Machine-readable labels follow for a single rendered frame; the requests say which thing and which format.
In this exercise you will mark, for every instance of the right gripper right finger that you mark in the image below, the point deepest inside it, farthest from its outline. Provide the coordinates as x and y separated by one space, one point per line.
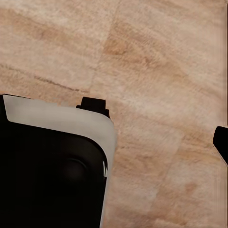
220 141

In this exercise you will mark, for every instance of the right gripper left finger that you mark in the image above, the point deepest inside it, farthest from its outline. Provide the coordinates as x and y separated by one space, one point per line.
11 142

